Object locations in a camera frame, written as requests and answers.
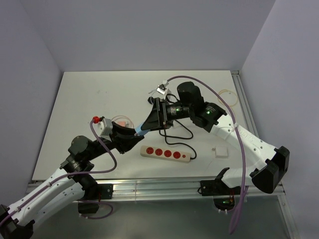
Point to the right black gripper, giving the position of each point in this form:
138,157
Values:
157,118

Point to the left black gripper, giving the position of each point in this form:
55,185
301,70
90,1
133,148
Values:
124,138

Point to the blue charger plug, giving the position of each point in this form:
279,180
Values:
139,131

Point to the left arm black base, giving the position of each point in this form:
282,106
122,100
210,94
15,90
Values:
94,196

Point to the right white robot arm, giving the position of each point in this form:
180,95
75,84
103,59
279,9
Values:
264,165

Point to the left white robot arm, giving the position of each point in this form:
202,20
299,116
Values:
73,179

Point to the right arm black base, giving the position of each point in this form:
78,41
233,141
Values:
217,187

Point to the pink charger plug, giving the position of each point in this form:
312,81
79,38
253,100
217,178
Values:
122,123

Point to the beige power strip red sockets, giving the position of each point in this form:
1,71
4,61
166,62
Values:
165,154

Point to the white charger adapter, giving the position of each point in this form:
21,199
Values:
220,151

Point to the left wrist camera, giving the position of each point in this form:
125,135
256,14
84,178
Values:
105,126

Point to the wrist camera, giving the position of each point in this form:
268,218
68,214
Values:
105,126
163,89

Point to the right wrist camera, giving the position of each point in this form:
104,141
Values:
163,89

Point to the aluminium mounting rail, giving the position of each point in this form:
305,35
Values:
124,189

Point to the right side aluminium rail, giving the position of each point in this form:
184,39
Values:
247,114

